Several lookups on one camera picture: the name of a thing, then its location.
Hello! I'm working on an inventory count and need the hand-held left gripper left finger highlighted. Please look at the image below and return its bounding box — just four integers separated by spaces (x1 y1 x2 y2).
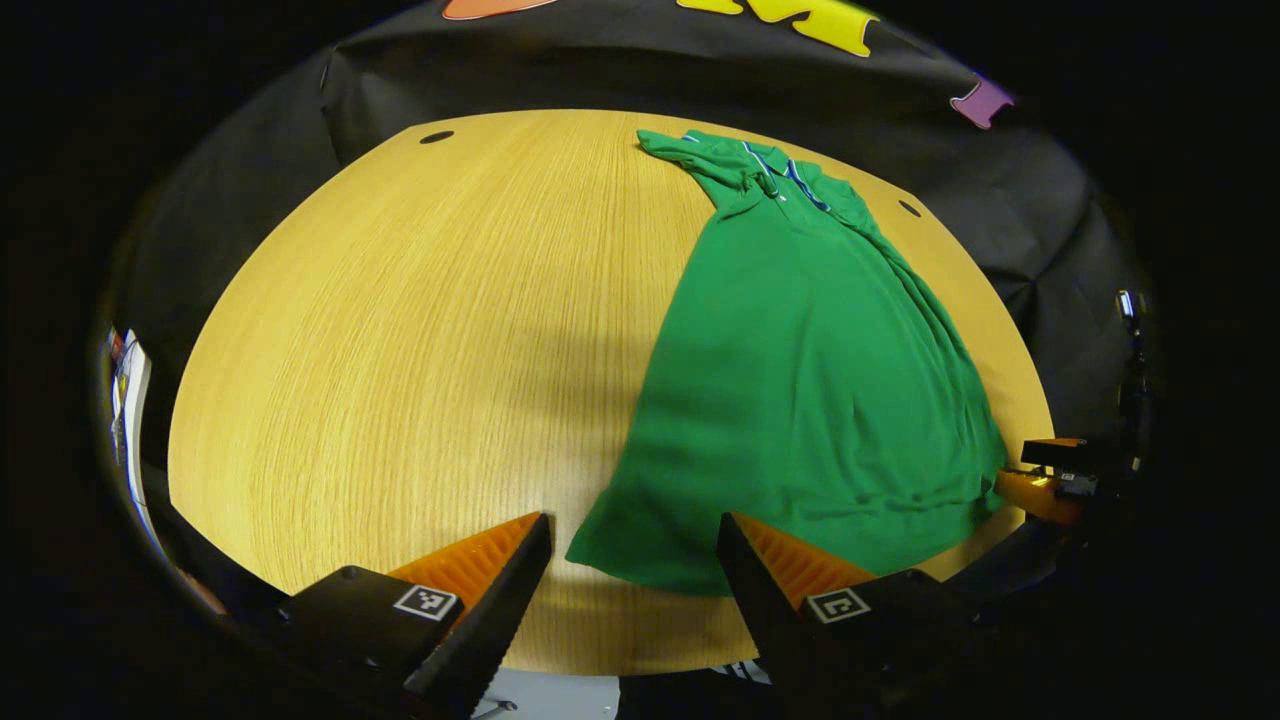
275 511 554 720

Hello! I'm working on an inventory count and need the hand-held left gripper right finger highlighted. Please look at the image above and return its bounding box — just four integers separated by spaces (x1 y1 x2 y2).
716 511 986 720

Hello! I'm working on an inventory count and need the green T-shirt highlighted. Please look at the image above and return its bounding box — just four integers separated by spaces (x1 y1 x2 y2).
565 128 1009 599

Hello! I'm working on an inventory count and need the white printed panel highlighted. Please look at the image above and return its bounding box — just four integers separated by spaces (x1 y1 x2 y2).
106 326 154 546

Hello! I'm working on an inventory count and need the black backdrop cloth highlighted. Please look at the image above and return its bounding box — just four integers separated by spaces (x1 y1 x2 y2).
100 0 1151 481

